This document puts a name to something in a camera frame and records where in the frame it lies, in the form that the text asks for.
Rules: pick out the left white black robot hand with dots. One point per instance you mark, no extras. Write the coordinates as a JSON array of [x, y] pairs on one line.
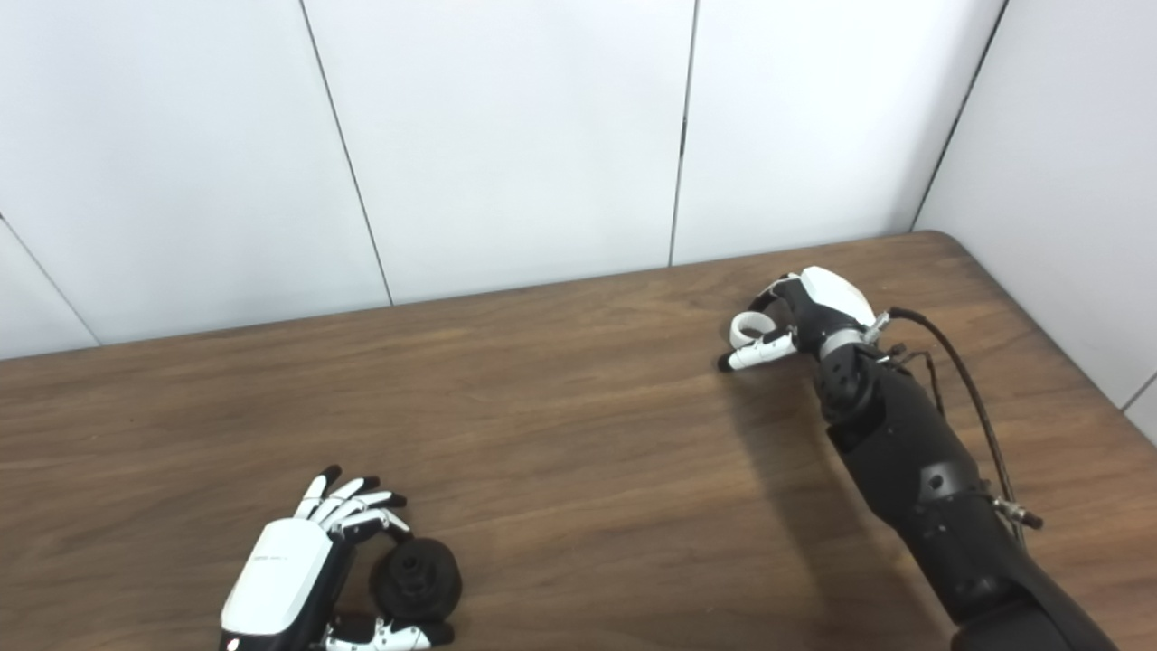
[[280, 579]]

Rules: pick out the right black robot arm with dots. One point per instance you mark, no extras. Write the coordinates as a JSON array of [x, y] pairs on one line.
[[922, 470]]

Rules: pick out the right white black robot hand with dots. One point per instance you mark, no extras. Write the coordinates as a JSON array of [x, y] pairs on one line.
[[827, 303]]

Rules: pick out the round black part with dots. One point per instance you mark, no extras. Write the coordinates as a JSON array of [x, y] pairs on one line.
[[418, 579]]

